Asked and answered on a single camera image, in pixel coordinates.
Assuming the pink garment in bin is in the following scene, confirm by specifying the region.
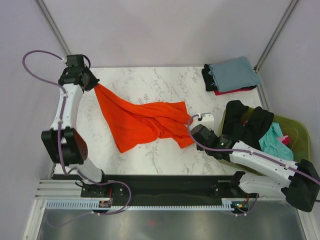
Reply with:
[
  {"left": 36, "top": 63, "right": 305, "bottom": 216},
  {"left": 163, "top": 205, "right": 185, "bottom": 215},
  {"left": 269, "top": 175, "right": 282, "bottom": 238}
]
[{"left": 277, "top": 135, "right": 291, "bottom": 146}]

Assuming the aluminium frame post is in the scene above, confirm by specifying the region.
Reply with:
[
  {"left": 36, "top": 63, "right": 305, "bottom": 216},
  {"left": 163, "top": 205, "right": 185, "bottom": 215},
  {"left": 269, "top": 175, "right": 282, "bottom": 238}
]
[
  {"left": 34, "top": 0, "right": 72, "bottom": 60},
  {"left": 253, "top": 0, "right": 301, "bottom": 73}
]

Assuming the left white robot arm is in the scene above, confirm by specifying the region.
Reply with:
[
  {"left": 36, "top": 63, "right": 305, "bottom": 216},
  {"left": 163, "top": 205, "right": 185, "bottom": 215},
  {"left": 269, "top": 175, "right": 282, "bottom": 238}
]
[{"left": 41, "top": 54, "right": 110, "bottom": 197}]

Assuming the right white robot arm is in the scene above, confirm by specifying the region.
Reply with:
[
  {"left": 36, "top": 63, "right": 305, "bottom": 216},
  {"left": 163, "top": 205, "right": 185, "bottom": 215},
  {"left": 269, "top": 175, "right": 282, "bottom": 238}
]
[{"left": 187, "top": 124, "right": 320, "bottom": 213}]

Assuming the purple cable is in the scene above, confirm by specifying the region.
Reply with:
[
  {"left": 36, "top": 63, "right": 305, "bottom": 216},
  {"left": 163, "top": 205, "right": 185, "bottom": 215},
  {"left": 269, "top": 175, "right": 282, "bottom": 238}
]
[
  {"left": 22, "top": 50, "right": 133, "bottom": 216},
  {"left": 187, "top": 113, "right": 320, "bottom": 217}
]

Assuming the black folded t shirt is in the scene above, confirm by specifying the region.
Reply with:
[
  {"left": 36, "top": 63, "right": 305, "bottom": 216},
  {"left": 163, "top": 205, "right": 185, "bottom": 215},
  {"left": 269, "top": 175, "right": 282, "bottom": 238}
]
[{"left": 201, "top": 64, "right": 218, "bottom": 92}]

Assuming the orange t shirt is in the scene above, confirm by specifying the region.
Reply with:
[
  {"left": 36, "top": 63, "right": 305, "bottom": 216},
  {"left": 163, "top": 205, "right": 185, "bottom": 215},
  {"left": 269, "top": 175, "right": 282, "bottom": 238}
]
[{"left": 94, "top": 84, "right": 194, "bottom": 153}]

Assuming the red folded t shirt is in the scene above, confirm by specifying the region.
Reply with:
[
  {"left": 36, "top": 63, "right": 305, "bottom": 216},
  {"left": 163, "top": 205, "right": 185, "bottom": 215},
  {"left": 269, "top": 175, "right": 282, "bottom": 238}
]
[{"left": 213, "top": 85, "right": 257, "bottom": 96}]

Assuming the white slotted cable duct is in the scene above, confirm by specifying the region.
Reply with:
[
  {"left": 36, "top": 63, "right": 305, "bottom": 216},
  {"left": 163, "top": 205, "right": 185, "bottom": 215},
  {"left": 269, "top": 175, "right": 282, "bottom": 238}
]
[{"left": 45, "top": 199, "right": 235, "bottom": 211}]

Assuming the green plastic bin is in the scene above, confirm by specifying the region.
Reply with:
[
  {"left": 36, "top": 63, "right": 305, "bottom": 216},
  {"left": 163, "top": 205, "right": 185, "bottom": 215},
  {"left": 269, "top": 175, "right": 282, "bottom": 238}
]
[{"left": 217, "top": 107, "right": 311, "bottom": 175}]

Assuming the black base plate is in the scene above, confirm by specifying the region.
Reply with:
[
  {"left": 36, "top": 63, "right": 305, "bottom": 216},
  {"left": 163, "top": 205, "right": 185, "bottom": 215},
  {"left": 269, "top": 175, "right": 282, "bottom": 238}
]
[{"left": 80, "top": 175, "right": 257, "bottom": 206}]

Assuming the grey-blue folded t shirt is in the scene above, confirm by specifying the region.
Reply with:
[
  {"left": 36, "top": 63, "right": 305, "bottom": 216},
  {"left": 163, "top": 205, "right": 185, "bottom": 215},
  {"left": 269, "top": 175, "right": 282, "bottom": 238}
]
[{"left": 208, "top": 56, "right": 261, "bottom": 93}]

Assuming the left aluminium frame post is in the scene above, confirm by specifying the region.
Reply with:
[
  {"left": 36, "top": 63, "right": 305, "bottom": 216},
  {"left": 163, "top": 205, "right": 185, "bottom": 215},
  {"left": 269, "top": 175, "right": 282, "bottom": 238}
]
[{"left": 34, "top": 0, "right": 72, "bottom": 60}]

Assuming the black t shirt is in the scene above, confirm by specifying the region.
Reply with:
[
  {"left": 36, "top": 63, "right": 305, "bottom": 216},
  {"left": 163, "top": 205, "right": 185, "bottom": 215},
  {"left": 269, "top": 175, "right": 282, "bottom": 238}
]
[
  {"left": 201, "top": 64, "right": 218, "bottom": 92},
  {"left": 222, "top": 100, "right": 274, "bottom": 150}
]

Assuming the teal t shirt in bin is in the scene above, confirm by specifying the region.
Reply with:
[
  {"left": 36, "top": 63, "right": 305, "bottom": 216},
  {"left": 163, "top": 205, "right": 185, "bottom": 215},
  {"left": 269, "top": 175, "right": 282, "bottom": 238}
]
[{"left": 258, "top": 122, "right": 294, "bottom": 161}]

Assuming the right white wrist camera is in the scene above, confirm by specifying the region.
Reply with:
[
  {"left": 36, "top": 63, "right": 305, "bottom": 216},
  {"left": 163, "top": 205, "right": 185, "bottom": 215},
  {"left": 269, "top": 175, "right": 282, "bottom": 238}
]
[{"left": 197, "top": 112, "right": 215, "bottom": 131}]

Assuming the aluminium rail bar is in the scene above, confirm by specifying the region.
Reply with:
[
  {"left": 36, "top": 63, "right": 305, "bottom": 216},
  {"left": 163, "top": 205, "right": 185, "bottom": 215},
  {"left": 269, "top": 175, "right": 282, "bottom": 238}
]
[{"left": 33, "top": 178, "right": 308, "bottom": 201}]

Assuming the right aluminium frame post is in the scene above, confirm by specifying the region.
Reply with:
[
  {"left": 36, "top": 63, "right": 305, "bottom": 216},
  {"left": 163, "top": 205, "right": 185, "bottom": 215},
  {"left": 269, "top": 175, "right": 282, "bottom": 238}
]
[{"left": 253, "top": 0, "right": 301, "bottom": 73}]

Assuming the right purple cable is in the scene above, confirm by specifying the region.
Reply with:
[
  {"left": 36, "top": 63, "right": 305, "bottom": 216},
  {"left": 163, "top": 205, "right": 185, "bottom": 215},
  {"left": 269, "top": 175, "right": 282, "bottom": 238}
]
[{"left": 187, "top": 113, "right": 320, "bottom": 217}]

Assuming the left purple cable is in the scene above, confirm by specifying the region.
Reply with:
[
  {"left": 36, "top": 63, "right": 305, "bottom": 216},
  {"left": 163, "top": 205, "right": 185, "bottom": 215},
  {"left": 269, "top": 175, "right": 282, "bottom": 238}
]
[{"left": 22, "top": 50, "right": 133, "bottom": 216}]

